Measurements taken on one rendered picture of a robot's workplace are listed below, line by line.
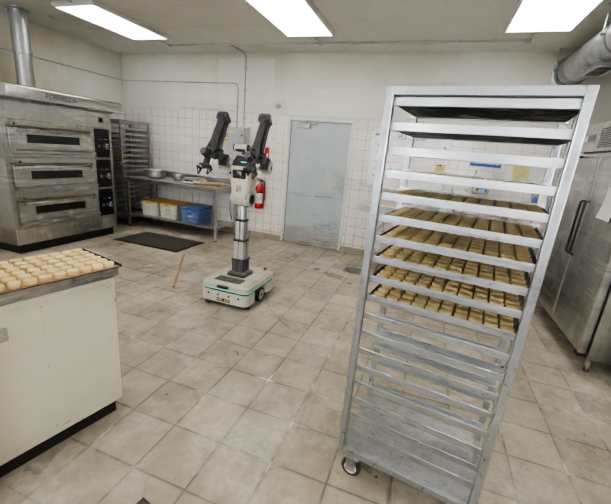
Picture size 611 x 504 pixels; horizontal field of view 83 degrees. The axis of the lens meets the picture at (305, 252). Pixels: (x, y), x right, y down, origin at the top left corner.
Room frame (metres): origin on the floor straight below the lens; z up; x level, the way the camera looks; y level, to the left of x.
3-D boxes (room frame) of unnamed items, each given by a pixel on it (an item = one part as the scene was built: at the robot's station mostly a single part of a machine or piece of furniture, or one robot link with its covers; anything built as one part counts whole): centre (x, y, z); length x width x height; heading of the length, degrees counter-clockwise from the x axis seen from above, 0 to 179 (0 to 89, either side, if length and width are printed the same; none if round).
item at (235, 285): (3.46, 0.67, 0.24); 0.68 x 0.53 x 0.41; 162
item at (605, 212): (2.80, -2.35, 1.39); 0.22 x 0.03 x 0.31; 162
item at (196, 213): (6.04, 1.97, 0.36); 0.47 x 0.38 x 0.26; 163
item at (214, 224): (6.14, 2.25, 0.49); 1.90 x 0.72 x 0.98; 72
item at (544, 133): (1.32, -0.56, 1.68); 0.64 x 0.03 x 0.03; 63
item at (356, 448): (1.50, -0.65, 0.93); 0.64 x 0.51 x 1.78; 63
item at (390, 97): (1.44, -0.27, 0.97); 0.03 x 0.03 x 1.70; 63
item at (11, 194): (4.96, 3.71, 1.00); 1.56 x 1.20 x 2.01; 162
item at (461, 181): (1.32, -0.56, 1.50); 0.64 x 0.03 x 0.03; 63
